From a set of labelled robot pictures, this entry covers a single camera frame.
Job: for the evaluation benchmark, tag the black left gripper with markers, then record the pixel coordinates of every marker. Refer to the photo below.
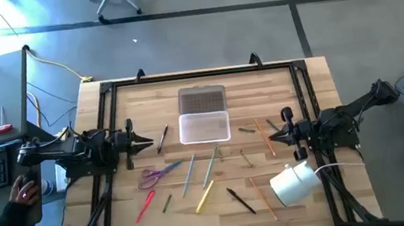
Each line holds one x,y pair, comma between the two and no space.
128,145

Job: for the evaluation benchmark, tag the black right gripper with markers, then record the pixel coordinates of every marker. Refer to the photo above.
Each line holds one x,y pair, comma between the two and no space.
299,134

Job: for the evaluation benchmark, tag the short grey pencil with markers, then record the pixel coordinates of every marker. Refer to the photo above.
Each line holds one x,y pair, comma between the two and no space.
273,125

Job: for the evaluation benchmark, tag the orange pencil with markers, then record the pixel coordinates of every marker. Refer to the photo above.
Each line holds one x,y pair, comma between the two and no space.
265,137
263,199

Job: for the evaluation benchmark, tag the purple pen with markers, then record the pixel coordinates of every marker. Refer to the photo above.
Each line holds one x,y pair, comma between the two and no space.
162,138

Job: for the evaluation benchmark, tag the short dark marker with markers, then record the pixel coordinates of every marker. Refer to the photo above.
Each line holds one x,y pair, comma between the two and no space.
246,130

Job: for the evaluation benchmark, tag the blue-grey pencil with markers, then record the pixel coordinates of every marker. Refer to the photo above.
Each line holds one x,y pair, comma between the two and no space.
188,175

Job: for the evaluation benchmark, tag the red pen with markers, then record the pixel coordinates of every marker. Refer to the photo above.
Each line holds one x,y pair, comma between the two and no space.
145,206

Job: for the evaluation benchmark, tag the clear plastic supply box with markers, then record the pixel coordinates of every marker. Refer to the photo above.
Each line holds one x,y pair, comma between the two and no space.
204,128

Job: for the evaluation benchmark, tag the short dark green pencil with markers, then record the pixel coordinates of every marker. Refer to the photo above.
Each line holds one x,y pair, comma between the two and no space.
167,203

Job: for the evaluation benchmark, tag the small olive pencil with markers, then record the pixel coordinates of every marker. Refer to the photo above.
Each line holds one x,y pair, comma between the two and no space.
220,153

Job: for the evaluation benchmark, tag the light green pencil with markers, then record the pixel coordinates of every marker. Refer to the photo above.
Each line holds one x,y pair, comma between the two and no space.
210,166

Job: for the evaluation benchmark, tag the black pen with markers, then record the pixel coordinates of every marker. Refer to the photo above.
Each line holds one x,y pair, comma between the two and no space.
241,201

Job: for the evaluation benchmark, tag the yellow pen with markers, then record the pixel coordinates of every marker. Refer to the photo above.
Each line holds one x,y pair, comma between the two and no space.
204,197

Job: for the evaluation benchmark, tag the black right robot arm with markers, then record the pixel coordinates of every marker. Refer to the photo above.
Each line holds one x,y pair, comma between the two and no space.
336,121

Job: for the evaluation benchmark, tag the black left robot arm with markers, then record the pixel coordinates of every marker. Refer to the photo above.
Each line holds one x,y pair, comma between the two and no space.
75,148

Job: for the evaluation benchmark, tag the white cylindrical device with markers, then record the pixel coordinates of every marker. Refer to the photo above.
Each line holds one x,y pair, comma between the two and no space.
295,183

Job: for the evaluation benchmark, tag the white blue cup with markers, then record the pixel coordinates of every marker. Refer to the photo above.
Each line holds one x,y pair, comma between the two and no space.
46,187

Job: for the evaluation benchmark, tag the person's hand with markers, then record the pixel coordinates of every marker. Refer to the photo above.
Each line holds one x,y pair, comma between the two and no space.
23,194

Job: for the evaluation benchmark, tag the black aluminium table frame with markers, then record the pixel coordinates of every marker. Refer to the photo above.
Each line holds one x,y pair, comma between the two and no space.
201,74

